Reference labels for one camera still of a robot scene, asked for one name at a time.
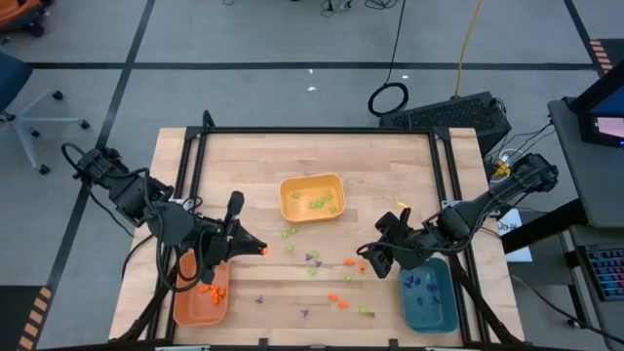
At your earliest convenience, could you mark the blue office chair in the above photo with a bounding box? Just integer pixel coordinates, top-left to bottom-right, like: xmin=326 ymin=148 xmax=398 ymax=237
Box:
xmin=0 ymin=48 xmax=92 ymax=176

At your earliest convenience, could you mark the black desk leg beam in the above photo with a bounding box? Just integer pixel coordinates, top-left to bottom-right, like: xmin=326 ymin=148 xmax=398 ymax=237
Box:
xmin=501 ymin=198 xmax=589 ymax=255

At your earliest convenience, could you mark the white paper sheet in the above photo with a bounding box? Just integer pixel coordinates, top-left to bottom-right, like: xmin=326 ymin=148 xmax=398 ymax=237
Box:
xmin=495 ymin=208 xmax=533 ymax=264

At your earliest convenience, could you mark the grey keyboard desk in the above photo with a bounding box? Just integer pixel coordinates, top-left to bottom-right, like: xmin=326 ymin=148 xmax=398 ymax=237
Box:
xmin=565 ymin=224 xmax=624 ymax=351

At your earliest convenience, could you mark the black hanging cable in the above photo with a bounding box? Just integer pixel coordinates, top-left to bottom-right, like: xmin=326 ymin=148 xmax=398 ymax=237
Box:
xmin=367 ymin=0 xmax=410 ymax=118

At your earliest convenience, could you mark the black computer tower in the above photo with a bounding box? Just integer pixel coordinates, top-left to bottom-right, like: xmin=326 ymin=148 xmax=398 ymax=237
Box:
xmin=378 ymin=91 xmax=514 ymax=157

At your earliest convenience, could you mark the black orange striped floor plate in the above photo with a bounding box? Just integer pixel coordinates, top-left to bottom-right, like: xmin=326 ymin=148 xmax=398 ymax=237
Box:
xmin=18 ymin=286 xmax=54 ymax=351
xmin=587 ymin=37 xmax=624 ymax=75

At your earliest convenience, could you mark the black computer monitor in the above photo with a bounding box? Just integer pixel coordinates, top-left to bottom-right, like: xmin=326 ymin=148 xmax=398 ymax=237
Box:
xmin=568 ymin=60 xmax=624 ymax=149

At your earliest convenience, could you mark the teal plastic bin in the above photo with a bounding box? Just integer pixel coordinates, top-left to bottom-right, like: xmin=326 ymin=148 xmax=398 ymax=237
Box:
xmin=398 ymin=256 xmax=460 ymax=334

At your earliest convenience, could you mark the yellow hanging cable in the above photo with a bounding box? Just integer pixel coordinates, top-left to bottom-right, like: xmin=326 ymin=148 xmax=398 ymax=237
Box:
xmin=453 ymin=0 xmax=485 ymax=98

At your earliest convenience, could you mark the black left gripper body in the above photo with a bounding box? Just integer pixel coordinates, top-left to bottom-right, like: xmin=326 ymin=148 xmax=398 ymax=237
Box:
xmin=192 ymin=190 xmax=246 ymax=286

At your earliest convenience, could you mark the backlit computer keyboard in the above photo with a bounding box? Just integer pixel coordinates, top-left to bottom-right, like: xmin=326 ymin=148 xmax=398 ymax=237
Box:
xmin=582 ymin=243 xmax=624 ymax=302

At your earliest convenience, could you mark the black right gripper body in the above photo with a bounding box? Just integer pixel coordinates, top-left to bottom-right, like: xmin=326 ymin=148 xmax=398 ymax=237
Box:
xmin=359 ymin=220 xmax=441 ymax=272

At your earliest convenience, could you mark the orange plastic bin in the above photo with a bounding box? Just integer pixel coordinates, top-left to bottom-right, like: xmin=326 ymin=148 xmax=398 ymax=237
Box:
xmin=173 ymin=248 xmax=232 ymax=327

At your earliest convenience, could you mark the grey side desk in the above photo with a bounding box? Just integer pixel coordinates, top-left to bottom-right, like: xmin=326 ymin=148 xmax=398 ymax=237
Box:
xmin=547 ymin=96 xmax=624 ymax=230

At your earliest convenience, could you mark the yellow plastic bin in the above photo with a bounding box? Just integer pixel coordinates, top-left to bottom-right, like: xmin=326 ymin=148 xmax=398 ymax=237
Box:
xmin=278 ymin=173 xmax=347 ymax=224

